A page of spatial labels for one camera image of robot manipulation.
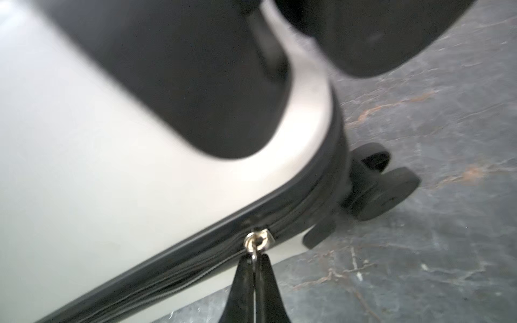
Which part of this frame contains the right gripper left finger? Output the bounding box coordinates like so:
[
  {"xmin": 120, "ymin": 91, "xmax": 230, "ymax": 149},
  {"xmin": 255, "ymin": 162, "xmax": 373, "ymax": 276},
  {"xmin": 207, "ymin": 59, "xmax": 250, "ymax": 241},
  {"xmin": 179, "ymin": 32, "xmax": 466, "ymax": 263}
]
[{"xmin": 219, "ymin": 254, "xmax": 254, "ymax": 323}]

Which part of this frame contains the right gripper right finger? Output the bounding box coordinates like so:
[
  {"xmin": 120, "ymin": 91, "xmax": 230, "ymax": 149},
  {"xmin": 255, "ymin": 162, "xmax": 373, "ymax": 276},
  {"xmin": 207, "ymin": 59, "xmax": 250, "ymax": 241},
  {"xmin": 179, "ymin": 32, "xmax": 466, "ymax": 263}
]
[{"xmin": 255, "ymin": 254, "xmax": 291, "ymax": 323}]

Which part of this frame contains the silver zipper pull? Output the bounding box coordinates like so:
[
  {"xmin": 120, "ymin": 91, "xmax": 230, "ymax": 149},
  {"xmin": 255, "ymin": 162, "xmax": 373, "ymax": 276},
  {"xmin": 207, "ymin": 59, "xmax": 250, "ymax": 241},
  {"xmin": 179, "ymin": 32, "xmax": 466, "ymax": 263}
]
[{"xmin": 243, "ymin": 229, "xmax": 275, "ymax": 262}]

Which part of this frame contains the white hard-shell suitcase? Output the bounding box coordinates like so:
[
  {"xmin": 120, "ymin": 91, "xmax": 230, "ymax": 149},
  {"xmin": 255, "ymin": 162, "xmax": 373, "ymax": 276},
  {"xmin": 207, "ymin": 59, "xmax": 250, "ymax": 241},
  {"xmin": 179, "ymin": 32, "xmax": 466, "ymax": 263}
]
[{"xmin": 0, "ymin": 0, "xmax": 477, "ymax": 323}]

